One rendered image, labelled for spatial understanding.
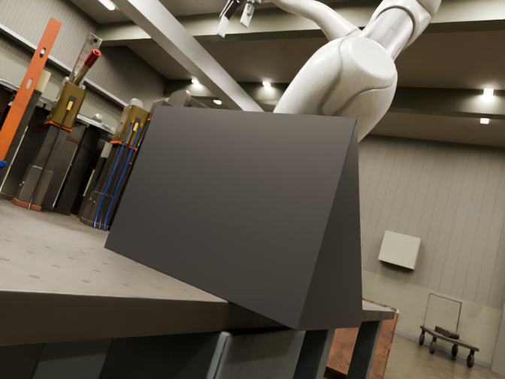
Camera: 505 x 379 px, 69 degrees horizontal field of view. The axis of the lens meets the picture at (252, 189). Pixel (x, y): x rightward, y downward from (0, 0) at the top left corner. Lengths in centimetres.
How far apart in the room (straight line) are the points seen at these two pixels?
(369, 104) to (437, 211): 864
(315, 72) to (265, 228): 27
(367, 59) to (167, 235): 41
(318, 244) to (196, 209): 20
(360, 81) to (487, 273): 851
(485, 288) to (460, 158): 284
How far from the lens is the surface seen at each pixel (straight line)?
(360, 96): 60
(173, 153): 64
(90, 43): 122
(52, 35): 120
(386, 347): 310
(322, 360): 116
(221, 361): 53
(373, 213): 936
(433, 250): 906
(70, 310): 34
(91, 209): 115
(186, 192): 59
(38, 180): 111
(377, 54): 65
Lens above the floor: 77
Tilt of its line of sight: 9 degrees up
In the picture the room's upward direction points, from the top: 18 degrees clockwise
